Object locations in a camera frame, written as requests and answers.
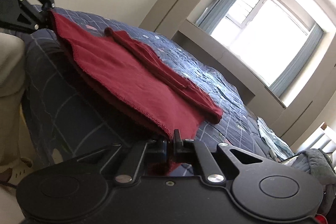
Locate dark red long-sleeve sweater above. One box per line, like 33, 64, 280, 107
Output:
48, 9, 224, 175

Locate light blue striped folded clothes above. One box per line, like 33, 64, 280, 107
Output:
257, 117, 294, 160

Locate beige window-sill cabinet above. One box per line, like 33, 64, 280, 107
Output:
173, 19, 286, 116

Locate blue plaid floral quilt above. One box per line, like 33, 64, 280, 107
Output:
16, 7, 277, 166

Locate right beige tall wardrobe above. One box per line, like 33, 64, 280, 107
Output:
270, 59, 335, 145

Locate right blue-grey curtain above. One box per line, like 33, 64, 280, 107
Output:
269, 23, 324, 97

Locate dark grey bundled blanket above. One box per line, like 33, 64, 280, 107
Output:
291, 148, 336, 216

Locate white padded headboard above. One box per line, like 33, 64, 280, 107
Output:
296, 122, 335, 153

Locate white framed window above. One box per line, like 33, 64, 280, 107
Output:
211, 0, 316, 88

